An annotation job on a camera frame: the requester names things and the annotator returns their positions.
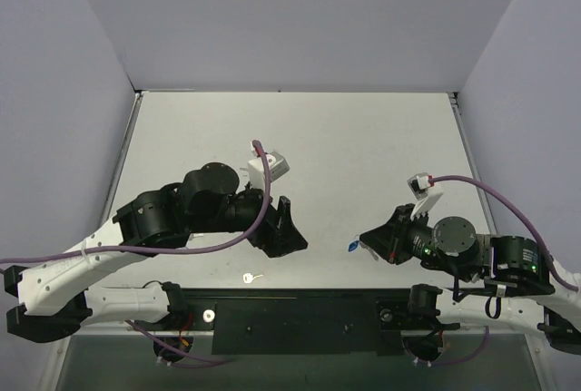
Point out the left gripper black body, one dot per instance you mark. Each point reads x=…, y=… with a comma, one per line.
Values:
x=274, y=226

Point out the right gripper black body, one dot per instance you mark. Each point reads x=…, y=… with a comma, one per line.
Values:
x=398, y=234

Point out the blue key tag with keys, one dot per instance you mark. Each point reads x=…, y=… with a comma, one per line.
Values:
x=356, y=244

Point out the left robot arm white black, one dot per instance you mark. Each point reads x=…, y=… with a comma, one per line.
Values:
x=58, y=296

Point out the white head key front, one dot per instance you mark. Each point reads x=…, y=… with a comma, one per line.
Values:
x=248, y=277

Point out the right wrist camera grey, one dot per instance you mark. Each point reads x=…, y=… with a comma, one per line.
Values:
x=426, y=193

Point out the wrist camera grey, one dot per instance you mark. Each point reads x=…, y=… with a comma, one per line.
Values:
x=426, y=193
x=277, y=166

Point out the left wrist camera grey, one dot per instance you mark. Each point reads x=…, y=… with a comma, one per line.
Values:
x=277, y=166

